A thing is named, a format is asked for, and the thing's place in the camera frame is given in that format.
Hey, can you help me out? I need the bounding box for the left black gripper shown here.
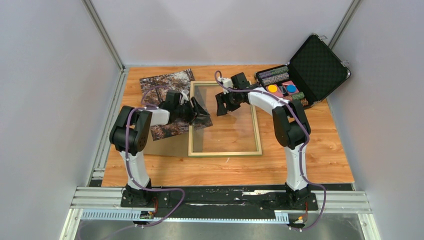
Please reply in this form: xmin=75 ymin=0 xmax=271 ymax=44
xmin=175 ymin=97 xmax=211 ymax=126

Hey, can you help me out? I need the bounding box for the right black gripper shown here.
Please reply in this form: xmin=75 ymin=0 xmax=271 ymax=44
xmin=216 ymin=89 xmax=242 ymax=117

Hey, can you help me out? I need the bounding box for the clear acrylic sheet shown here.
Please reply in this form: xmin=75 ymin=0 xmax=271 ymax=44
xmin=192 ymin=83 xmax=258 ymax=154

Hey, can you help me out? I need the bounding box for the forest photo print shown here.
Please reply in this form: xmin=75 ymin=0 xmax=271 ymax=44
xmin=139 ymin=68 xmax=213 ymax=141

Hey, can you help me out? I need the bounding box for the wooden picture frame green trim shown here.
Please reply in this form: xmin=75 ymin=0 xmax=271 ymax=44
xmin=187 ymin=80 xmax=263 ymax=158

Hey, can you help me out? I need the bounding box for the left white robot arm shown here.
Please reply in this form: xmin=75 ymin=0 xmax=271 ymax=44
xmin=109 ymin=90 xmax=210 ymax=207

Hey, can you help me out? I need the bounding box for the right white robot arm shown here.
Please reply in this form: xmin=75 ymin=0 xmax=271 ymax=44
xmin=214 ymin=70 xmax=311 ymax=209

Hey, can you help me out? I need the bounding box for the brown cardboard backing board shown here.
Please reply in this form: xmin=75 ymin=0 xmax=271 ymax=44
xmin=143 ymin=133 xmax=189 ymax=158

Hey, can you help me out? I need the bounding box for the blue yellow chip row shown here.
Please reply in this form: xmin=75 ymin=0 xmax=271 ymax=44
xmin=262 ymin=72 xmax=290 ymax=87

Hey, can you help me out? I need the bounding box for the yellow dealer button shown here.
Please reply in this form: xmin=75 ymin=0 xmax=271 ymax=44
xmin=267 ymin=84 xmax=279 ymax=93

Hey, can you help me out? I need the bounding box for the red playing card deck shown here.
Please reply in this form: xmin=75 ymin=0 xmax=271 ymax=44
xmin=265 ymin=84 xmax=284 ymax=98

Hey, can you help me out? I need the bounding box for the clear dealer button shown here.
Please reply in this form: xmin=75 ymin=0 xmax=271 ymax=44
xmin=278 ymin=85 xmax=287 ymax=95

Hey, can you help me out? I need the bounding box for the blue dealer button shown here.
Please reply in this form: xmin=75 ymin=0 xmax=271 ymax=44
xmin=286 ymin=84 xmax=298 ymax=94

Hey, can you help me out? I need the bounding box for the top blue green chip row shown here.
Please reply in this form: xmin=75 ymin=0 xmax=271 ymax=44
xmin=258 ymin=66 xmax=289 ymax=79

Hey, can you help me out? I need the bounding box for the green poker chip row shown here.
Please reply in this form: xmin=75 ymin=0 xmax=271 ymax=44
xmin=291 ymin=91 xmax=305 ymax=101

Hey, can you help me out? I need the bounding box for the orange black chip row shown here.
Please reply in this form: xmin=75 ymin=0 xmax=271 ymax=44
xmin=299 ymin=98 xmax=309 ymax=107

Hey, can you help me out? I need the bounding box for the black poker chip case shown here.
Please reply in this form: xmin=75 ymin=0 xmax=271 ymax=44
xmin=254 ymin=34 xmax=351 ymax=109

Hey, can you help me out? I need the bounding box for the black mounting base rail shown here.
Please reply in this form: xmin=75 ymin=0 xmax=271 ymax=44
xmin=70 ymin=184 xmax=372 ymax=224

